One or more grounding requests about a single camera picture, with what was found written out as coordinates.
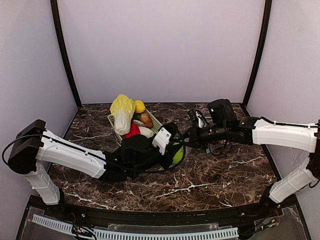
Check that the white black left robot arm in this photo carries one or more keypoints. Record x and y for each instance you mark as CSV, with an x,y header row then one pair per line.
x,y
136,155

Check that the yellow lemon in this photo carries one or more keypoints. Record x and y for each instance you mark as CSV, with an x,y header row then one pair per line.
x,y
139,106

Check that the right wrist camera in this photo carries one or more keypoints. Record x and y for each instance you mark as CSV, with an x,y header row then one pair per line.
x,y
197,118

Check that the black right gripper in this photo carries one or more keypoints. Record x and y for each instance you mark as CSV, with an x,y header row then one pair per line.
x,y
192,135

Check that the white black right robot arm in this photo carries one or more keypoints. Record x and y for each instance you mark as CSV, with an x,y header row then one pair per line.
x,y
260,131

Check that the white garlic bulb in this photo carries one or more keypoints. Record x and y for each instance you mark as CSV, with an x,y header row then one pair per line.
x,y
145,131

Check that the black frame post right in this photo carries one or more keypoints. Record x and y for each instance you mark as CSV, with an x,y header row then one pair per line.
x,y
259,52

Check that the black front rail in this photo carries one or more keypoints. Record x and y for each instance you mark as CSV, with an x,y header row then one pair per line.
x,y
238,216

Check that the pale green plastic basket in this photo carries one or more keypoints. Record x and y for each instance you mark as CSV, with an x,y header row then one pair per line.
x,y
136,116

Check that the black frame post left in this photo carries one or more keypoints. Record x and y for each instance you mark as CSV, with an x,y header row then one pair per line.
x,y
63,52

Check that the black frame post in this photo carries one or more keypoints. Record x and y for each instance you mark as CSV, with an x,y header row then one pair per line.
x,y
63,52
259,52

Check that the brown potato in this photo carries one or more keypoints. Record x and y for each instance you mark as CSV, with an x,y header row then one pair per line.
x,y
146,120

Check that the red bell pepper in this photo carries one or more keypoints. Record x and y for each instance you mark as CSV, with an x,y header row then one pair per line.
x,y
134,130

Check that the yellow napa cabbage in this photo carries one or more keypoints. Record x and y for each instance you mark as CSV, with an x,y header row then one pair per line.
x,y
122,109

